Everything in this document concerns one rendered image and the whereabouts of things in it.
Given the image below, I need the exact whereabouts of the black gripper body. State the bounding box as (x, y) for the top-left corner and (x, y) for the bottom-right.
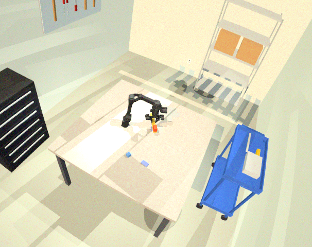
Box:
(145, 112), (164, 120)

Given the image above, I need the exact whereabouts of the light blue rectangular bar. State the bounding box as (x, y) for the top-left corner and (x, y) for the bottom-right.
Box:
(141, 160), (149, 167)

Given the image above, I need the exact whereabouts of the yellow bar with red block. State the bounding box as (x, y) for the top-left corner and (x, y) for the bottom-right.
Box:
(152, 118), (157, 133)

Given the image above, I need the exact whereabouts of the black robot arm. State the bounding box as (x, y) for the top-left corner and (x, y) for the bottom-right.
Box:
(120, 93), (167, 128)

